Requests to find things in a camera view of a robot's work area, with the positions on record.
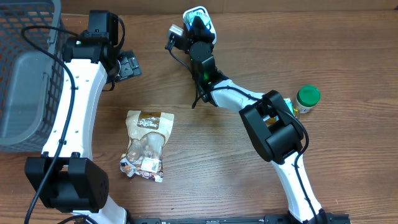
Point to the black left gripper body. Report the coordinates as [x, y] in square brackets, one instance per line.
[128, 67]

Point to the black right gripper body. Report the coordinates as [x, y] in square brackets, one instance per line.
[198, 34]

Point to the beige brown snack bag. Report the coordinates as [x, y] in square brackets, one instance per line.
[148, 134]

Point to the teal tissue pack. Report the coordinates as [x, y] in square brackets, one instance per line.
[288, 102]

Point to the green lidded cup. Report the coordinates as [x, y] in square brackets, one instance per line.
[306, 98]

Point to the teal wet wipes pack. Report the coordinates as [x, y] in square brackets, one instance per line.
[188, 17]

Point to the yellow drink bottle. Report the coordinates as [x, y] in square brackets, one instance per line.
[297, 112]

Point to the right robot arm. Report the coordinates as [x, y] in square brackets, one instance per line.
[275, 133]

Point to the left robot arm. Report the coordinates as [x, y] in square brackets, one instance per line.
[64, 176]

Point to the white barcode scanner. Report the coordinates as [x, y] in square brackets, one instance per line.
[212, 30]

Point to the dark grey plastic basket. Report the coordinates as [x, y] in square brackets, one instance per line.
[31, 82]

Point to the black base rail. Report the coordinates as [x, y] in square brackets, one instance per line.
[267, 219]

